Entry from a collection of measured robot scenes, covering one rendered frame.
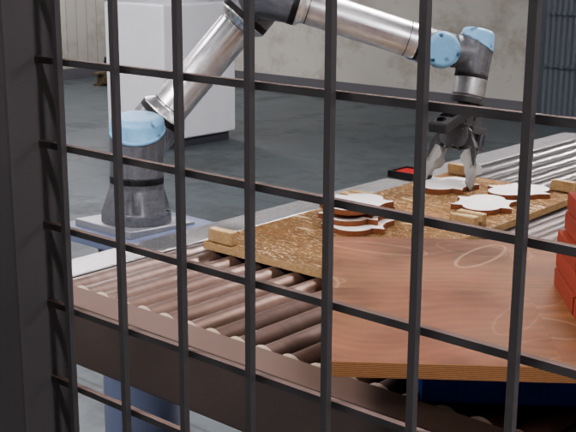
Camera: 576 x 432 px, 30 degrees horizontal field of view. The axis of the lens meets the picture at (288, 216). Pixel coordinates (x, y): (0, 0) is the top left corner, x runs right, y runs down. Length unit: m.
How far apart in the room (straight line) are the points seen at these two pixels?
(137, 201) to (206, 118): 5.89
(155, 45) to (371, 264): 6.47
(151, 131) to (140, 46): 5.73
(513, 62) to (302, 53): 2.50
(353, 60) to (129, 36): 3.45
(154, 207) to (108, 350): 0.77
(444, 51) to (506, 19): 7.67
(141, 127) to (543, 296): 1.14
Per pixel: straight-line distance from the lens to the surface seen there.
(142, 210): 2.29
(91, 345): 1.60
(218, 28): 2.41
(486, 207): 2.23
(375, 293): 1.35
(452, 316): 1.28
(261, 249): 1.92
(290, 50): 11.48
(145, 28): 7.95
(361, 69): 10.89
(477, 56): 2.44
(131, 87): 8.12
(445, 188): 2.39
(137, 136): 2.28
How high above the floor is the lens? 1.46
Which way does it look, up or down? 14 degrees down
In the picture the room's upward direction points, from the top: straight up
